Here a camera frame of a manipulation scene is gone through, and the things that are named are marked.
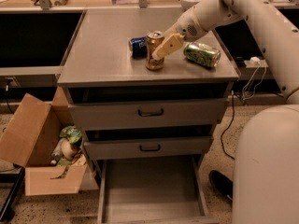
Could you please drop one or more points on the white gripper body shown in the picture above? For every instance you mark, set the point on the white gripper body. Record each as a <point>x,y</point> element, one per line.
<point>186,26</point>

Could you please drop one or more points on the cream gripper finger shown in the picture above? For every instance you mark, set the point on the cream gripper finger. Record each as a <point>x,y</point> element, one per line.
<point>171,44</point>
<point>169,31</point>

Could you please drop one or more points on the crushed orange soda can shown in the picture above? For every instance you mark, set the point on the crushed orange soda can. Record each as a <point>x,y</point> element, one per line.
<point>154,39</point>

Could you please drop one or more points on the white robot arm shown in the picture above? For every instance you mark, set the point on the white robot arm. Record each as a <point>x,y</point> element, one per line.
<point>266,173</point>

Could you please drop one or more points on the blue Pepsi can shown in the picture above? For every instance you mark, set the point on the blue Pepsi can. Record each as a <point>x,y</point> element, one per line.
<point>138,47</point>

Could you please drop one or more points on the green soda can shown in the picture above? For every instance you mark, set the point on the green soda can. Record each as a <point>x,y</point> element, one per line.
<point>202,54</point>

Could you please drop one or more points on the top grey drawer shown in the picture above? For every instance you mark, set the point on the top grey drawer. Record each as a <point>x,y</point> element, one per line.
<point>149,114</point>

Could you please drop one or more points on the grey metal drawer cabinet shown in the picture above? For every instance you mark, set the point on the grey metal drawer cabinet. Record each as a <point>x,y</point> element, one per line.
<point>101,69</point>

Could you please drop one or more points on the middle grey drawer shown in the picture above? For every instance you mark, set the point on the middle grey drawer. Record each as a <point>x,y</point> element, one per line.
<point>140,148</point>

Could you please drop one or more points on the bottom grey open drawer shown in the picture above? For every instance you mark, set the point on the bottom grey open drawer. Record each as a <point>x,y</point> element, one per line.
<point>159,190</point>

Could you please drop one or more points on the white power strip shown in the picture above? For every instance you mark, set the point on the white power strip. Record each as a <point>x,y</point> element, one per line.
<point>255,62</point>

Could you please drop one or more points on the green snack bag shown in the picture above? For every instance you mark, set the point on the green snack bag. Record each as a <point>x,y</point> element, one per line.
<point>71,133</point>

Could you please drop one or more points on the black sneaker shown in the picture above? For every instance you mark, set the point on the black sneaker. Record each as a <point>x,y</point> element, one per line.
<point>222,184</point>

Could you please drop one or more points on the white bottle in box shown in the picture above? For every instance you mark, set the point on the white bottle in box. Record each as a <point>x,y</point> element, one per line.
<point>57,152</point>

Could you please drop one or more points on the brown cardboard box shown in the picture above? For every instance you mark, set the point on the brown cardboard box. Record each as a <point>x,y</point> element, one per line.
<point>29,139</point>

